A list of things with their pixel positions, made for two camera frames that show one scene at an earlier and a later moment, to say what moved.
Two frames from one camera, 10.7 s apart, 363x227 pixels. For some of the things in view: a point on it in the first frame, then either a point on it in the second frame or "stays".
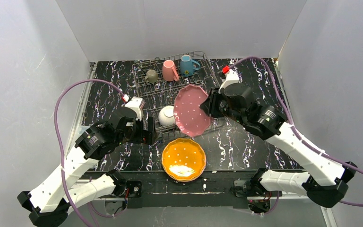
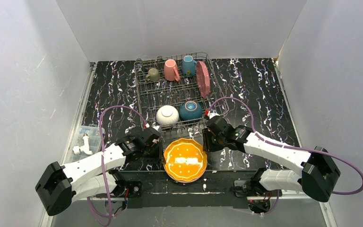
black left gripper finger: x=142 y=136 → x=150 y=153
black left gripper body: x=151 y=130 → x=158 y=147
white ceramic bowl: x=166 y=116 stays
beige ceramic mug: x=151 y=76 stays
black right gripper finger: x=208 y=106 → x=206 y=140
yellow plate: x=184 y=160 stays
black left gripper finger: x=151 y=127 → x=162 y=155
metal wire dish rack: x=170 y=88 stays
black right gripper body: x=212 y=104 → x=209 y=141
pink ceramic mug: x=169 y=72 stays
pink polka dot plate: x=190 y=117 → x=203 y=79
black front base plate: x=214 y=189 stays
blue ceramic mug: x=187 y=65 stays
